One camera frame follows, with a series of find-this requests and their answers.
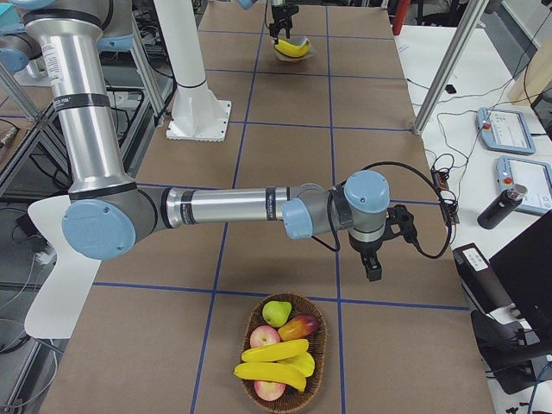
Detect grey square plate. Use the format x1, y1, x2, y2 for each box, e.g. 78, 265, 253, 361
273, 36, 316, 63

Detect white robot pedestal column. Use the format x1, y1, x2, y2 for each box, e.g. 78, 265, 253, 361
154, 0, 232, 142

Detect aluminium frame post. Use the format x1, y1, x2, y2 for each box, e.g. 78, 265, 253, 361
413, 0, 489, 135

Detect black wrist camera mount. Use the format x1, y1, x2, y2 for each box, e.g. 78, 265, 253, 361
382, 204, 417, 244

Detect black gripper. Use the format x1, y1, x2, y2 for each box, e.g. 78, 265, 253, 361
268, 0, 299, 43
348, 229, 384, 282

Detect black box with label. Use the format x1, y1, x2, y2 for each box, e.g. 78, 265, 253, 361
453, 243, 518, 313

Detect green pear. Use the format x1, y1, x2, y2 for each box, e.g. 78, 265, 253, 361
262, 300, 292, 328

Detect pink apple front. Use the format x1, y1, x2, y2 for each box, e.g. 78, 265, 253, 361
254, 380, 286, 402

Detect black water bottle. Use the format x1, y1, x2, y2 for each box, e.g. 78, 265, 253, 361
477, 184, 528, 229

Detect orange circuit board far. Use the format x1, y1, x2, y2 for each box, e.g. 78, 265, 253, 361
431, 169, 449, 191

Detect black monitor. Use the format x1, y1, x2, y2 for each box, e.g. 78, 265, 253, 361
490, 212, 551, 339

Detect orange circuit board near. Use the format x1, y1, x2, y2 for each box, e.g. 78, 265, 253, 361
440, 199, 460, 224

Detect blue teach pendant near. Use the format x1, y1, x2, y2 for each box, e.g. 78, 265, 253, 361
496, 155, 551, 216

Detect orange circuit board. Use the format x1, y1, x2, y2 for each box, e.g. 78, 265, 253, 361
440, 199, 460, 224
431, 169, 449, 191

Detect woven wicker basket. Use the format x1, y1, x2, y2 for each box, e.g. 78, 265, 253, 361
241, 293, 327, 413

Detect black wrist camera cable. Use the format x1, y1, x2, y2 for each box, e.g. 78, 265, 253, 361
310, 160, 456, 260

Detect blue teach pendant far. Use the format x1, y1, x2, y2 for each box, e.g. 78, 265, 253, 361
476, 107, 536, 155

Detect pink apple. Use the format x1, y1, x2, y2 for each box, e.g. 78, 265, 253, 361
254, 380, 286, 402
249, 325, 280, 348

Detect pink apple rear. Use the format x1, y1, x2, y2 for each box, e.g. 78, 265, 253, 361
249, 325, 280, 348

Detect yellow banana short right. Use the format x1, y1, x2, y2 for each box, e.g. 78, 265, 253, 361
278, 352, 316, 378

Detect blue teach pendant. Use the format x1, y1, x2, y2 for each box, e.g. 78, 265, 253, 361
476, 107, 536, 155
496, 155, 551, 216

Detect red yellow mango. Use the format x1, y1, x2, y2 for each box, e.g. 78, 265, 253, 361
278, 314, 319, 342

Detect white curved panel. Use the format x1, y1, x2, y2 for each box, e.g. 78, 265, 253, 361
24, 195, 101, 339

